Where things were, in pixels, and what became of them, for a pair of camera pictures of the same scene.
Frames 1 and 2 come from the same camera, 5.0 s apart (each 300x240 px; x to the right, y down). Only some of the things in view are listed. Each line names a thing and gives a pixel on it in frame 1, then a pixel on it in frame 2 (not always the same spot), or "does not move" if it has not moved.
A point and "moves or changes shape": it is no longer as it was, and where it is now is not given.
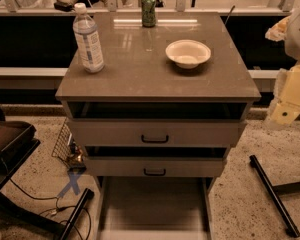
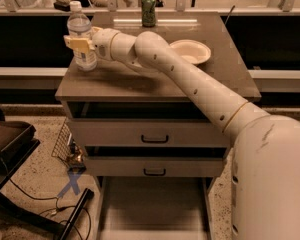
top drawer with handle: [155, 132] does not move
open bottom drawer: [154, 208] does not move
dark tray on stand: [11, 142] does not move
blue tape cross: [73, 177] does not move
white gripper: [298, 37] to [101, 44]
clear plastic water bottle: [88, 37] moves or changes shape
